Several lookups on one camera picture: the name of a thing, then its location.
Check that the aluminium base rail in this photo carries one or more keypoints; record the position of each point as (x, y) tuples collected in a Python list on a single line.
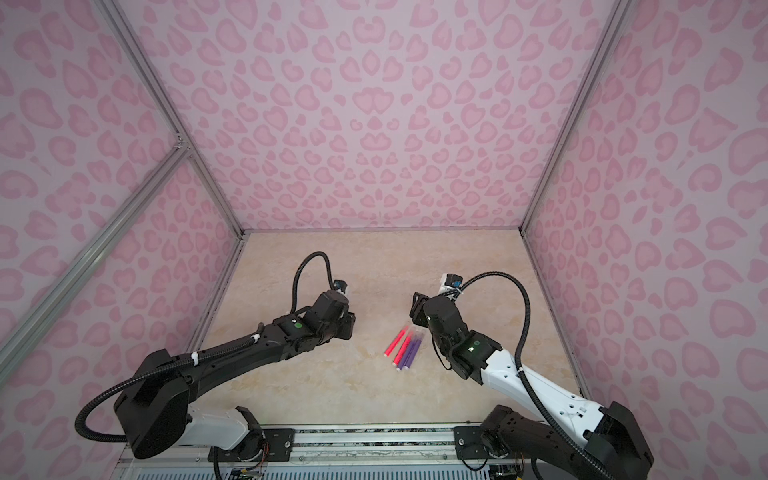
[(347, 451)]

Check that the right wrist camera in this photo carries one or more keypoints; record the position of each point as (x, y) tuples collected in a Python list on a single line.
[(450, 283)]

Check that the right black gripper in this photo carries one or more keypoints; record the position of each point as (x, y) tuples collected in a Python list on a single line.
[(419, 309)]

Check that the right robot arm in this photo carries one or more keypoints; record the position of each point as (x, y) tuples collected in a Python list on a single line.
[(579, 436)]

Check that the purple highlighter pen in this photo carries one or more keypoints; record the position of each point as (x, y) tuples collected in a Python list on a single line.
[(419, 341), (406, 356)]

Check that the pink highlighter pen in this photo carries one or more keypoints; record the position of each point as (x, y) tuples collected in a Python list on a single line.
[(396, 340), (401, 351)]

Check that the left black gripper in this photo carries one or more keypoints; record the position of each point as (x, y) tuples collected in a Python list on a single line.
[(349, 325)]

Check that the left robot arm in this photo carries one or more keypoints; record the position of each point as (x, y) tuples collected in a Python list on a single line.
[(153, 406)]

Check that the aluminium frame strut left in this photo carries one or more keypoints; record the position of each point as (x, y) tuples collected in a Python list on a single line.
[(33, 327)]

